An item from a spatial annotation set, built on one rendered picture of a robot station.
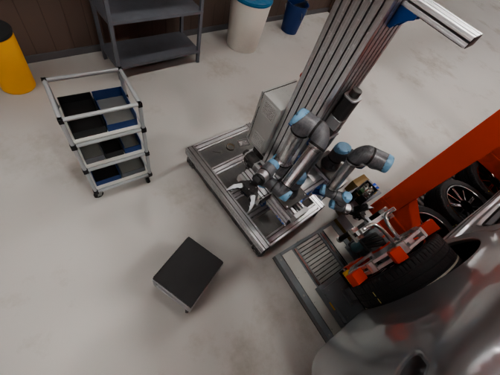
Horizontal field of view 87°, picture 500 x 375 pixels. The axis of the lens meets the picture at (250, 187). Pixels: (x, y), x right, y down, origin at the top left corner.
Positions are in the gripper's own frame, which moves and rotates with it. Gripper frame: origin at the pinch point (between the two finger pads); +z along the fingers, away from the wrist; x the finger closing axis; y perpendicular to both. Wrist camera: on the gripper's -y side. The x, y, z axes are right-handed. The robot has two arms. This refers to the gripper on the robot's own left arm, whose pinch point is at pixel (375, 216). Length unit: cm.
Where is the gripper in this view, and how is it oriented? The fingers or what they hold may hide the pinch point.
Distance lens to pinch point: 219.4
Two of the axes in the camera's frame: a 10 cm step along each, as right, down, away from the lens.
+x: -2.1, 8.0, -5.6
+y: -2.4, 5.1, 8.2
